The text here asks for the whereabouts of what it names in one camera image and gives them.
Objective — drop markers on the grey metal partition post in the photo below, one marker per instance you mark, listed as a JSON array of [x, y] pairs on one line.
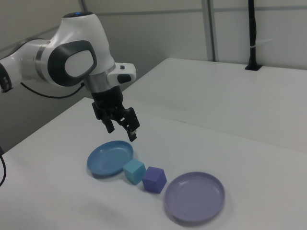
[[84, 4], [209, 28]]

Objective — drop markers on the purple round plate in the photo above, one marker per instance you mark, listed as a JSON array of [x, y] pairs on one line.
[[194, 198]]

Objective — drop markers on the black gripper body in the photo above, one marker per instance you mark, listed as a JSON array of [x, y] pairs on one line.
[[108, 100]]

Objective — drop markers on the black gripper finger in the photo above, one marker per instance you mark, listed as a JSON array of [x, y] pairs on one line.
[[109, 124], [132, 122]]

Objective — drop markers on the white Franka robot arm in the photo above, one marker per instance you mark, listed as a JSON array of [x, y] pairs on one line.
[[79, 38]]

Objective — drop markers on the black pole with base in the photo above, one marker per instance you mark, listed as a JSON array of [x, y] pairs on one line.
[[252, 28]]

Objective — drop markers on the light blue cube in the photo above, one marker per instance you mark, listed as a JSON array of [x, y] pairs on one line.
[[133, 171]]

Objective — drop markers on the purple cube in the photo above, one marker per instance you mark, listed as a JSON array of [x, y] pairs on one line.
[[153, 179]]

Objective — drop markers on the blue round plate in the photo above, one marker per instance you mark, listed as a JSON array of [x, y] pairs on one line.
[[108, 160]]

